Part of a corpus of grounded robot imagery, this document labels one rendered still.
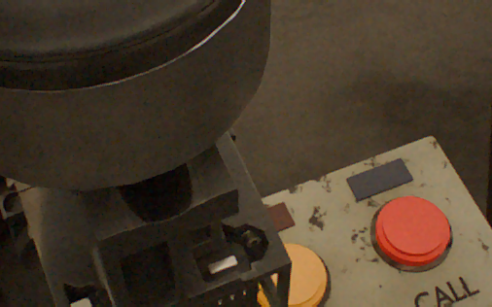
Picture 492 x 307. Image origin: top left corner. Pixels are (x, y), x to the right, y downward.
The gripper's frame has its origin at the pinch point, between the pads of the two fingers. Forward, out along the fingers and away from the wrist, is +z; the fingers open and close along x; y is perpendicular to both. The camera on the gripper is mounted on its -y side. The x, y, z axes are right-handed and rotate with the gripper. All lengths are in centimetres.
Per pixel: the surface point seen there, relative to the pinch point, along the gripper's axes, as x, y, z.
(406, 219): 14.7, -0.3, 5.7
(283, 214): 8.8, -3.7, 6.6
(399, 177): 15.9, -3.2, 6.6
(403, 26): 68, -73, 98
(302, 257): 8.4, -0.4, 5.7
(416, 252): 14.2, 1.6, 5.7
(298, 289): 7.5, 1.1, 5.7
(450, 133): 59, -43, 87
